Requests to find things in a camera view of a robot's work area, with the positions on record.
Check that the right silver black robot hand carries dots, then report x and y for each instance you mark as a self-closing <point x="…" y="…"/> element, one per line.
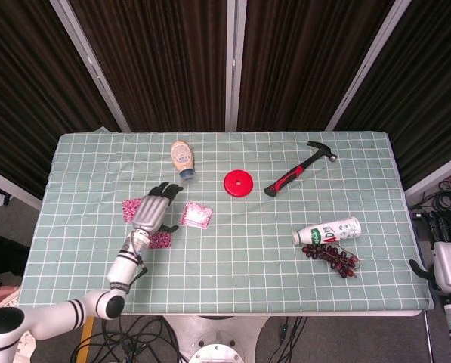
<point x="450" y="264"/>

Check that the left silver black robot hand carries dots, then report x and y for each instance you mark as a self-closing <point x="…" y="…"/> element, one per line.
<point x="151" y="211"/>

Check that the pink snack packet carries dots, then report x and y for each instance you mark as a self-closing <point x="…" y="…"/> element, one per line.
<point x="197" y="215"/>

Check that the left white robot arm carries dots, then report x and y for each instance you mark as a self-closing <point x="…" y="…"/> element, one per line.
<point x="123" y="264"/>

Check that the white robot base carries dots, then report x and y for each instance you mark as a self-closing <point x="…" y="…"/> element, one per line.
<point x="215" y="340"/>

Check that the beige sauce squeeze bottle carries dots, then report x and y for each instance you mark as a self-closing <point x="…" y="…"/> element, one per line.
<point x="183" y="157"/>

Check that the red round plastic disc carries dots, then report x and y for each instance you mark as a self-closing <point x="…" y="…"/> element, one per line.
<point x="238" y="184"/>

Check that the green checked tablecloth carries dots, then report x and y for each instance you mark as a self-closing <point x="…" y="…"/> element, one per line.
<point x="248" y="272"/>

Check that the dark red grape bunch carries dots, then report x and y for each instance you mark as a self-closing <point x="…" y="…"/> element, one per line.
<point x="331" y="257"/>

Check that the white AD milk bottle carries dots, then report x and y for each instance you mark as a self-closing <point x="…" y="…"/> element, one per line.
<point x="331" y="231"/>

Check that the yellow floor bar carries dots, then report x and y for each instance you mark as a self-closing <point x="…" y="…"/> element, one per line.
<point x="88" y="334"/>

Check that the red black claw hammer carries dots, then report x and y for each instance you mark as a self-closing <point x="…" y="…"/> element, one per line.
<point x="289" y="177"/>

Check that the white partition post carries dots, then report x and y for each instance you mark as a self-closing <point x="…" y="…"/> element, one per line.
<point x="365" y="72"/>
<point x="436" y="177"/>
<point x="93" y="68"/>
<point x="10" y="187"/>
<point x="235" y="64"/>

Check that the white table frame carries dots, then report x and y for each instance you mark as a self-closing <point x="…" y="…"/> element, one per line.
<point x="285" y="314"/>

